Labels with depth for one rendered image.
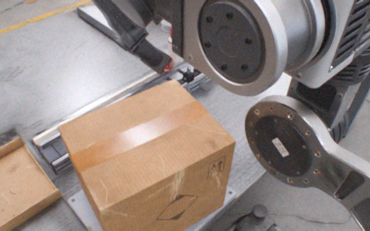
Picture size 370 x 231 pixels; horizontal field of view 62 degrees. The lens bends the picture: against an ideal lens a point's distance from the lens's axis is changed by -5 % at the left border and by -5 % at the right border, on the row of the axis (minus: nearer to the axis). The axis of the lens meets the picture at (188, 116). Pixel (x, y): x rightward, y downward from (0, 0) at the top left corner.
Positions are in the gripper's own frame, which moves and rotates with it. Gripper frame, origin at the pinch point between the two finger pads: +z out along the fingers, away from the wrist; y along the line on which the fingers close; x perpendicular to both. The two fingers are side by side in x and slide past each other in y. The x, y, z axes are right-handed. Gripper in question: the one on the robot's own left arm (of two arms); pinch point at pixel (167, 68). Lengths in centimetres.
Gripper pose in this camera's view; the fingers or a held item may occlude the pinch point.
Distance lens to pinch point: 115.1
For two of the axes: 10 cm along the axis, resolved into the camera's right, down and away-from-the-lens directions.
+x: -5.9, 8.1, 0.4
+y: -6.9, -5.3, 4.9
